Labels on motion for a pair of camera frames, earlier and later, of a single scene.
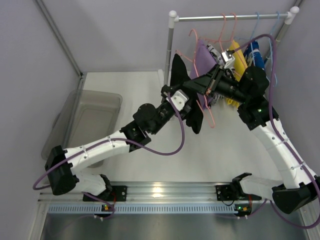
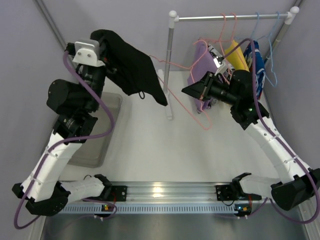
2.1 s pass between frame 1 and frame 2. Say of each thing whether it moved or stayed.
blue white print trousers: stayed
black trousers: moved
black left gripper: moved
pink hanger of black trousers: moved
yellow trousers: stayed
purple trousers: stayed
